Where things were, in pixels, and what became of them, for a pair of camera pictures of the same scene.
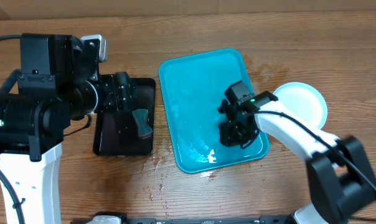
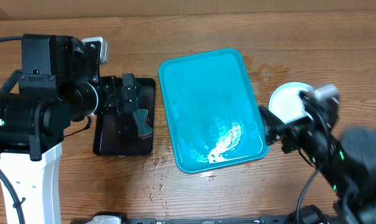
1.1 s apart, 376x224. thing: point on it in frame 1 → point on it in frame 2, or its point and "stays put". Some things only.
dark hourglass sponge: (141, 116) stays put
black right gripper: (231, 140) → (271, 125)
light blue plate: (304, 100) stays put
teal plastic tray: (193, 88) stays put
